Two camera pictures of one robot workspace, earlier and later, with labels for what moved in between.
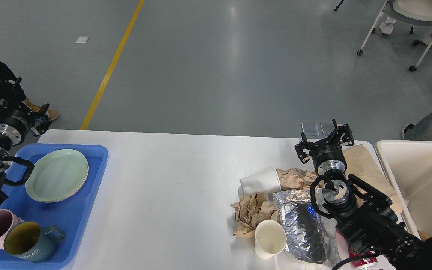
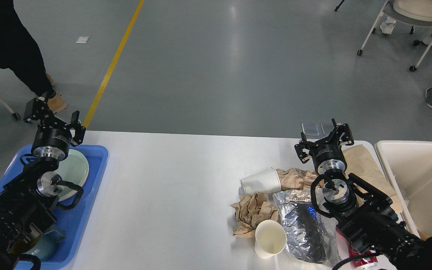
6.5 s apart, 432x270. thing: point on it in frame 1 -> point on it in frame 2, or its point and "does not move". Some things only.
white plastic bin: (424, 173) does not move
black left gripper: (6, 120) -> (51, 140)
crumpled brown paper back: (294, 178) does not move
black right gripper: (329, 155) does not move
